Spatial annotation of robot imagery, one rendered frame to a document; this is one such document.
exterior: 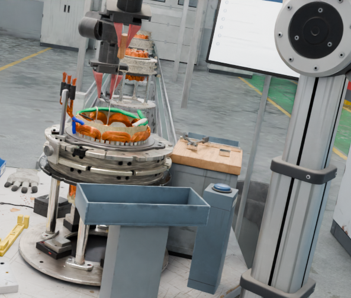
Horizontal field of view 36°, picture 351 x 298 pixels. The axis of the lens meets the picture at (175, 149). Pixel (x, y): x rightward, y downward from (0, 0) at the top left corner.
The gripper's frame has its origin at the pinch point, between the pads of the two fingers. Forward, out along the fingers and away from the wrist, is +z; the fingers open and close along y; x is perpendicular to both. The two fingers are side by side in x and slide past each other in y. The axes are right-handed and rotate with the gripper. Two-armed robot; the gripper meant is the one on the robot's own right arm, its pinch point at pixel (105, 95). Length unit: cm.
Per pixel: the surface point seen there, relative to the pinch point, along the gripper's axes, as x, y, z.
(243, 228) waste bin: -96, -95, 81
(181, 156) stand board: 16.0, -19.5, 11.0
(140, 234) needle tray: 52, -2, 17
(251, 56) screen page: -65, -68, -10
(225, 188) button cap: 34.1, -25.8, 12.7
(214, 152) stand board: 9.5, -30.9, 11.0
